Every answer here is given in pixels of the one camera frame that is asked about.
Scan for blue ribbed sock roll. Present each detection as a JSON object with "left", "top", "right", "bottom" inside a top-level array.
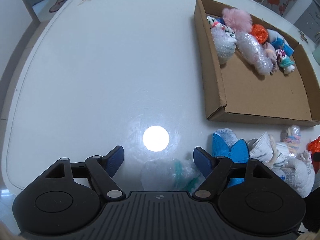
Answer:
[{"left": 212, "top": 128, "right": 249, "bottom": 188}]

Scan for teal item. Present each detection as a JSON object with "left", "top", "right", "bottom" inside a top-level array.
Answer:
[{"left": 140, "top": 159, "right": 204, "bottom": 193}]

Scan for white striped sock roll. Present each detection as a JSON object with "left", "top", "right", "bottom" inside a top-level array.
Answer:
[{"left": 248, "top": 132, "right": 289, "bottom": 169}]

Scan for clear bubble wrap bundle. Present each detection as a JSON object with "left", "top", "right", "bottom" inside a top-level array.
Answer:
[{"left": 235, "top": 31, "right": 273, "bottom": 76}]

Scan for bubble wrap bundle purple band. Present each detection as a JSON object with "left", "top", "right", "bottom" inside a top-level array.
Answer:
[{"left": 211, "top": 27, "right": 236, "bottom": 65}]

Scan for pastel scrunchie bubble bundle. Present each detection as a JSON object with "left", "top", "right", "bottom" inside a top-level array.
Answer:
[{"left": 281, "top": 125, "right": 301, "bottom": 158}]

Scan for white knitted sock roll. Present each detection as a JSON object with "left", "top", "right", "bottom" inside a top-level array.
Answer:
[{"left": 281, "top": 158, "right": 315, "bottom": 198}]

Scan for brown cardboard tray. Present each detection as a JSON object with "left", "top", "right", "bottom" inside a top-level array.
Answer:
[{"left": 194, "top": 0, "right": 319, "bottom": 126}]

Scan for orange red plastic bag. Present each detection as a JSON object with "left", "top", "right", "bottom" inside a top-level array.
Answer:
[{"left": 307, "top": 137, "right": 320, "bottom": 173}]

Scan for pink white teal sock roll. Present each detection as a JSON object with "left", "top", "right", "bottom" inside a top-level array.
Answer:
[{"left": 276, "top": 49, "right": 295, "bottom": 75}]

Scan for pink purple sock roll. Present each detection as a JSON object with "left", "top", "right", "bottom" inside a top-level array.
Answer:
[{"left": 263, "top": 42, "right": 278, "bottom": 73}]

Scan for orange plastic ball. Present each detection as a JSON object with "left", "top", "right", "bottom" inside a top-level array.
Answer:
[{"left": 250, "top": 24, "right": 268, "bottom": 44}]

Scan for blue white sock roll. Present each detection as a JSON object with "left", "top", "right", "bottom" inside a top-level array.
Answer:
[{"left": 267, "top": 29, "right": 294, "bottom": 56}]

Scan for floral white sock roll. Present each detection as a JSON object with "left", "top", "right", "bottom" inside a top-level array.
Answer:
[{"left": 207, "top": 15, "right": 234, "bottom": 34}]

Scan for pink fluffy pompom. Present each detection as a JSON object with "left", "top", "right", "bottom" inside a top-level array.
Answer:
[{"left": 222, "top": 8, "right": 253, "bottom": 33}]

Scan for grey cabinet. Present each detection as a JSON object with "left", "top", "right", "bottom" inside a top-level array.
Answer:
[{"left": 295, "top": 0, "right": 320, "bottom": 44}]

